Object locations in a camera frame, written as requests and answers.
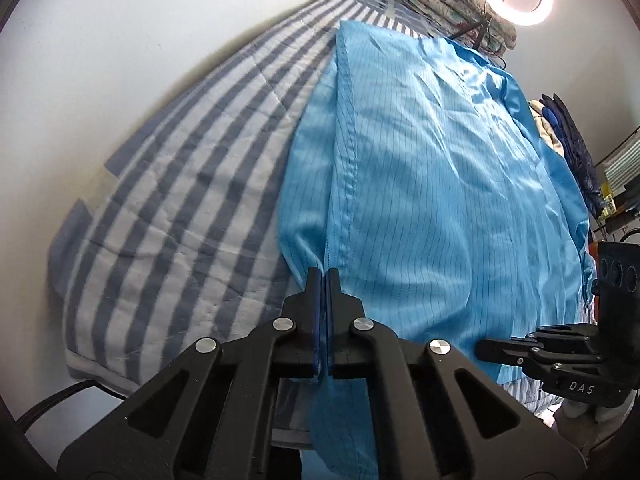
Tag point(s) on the blue striped bed quilt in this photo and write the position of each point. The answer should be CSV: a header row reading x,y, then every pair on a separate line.
x,y
175,185

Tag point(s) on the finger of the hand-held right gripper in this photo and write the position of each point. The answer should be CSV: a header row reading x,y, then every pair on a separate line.
x,y
565,332
525,355

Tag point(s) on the beige cloth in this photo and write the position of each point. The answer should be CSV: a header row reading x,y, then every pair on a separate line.
x,y
542,132

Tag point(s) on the white striped towel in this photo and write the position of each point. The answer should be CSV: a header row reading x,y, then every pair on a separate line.
x,y
625,165

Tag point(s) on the blue checkered bed sheet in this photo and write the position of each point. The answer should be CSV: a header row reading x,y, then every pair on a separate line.
x,y
390,12

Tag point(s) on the dark blue puffer jacket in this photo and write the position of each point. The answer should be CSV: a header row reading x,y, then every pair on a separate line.
x,y
575,155

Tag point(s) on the bright blue garment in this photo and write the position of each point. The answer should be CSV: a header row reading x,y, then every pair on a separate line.
x,y
552,110

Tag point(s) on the blue pinstriped work coat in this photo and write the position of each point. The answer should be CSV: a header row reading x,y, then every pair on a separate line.
x,y
425,185

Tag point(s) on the black tripod stand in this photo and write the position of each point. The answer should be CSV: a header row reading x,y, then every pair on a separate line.
x,y
482,30

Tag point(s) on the person's right hand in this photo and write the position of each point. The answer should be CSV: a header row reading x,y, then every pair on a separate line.
x,y
595,420

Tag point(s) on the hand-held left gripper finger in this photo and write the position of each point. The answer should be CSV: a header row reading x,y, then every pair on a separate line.
x,y
331,330
320,320

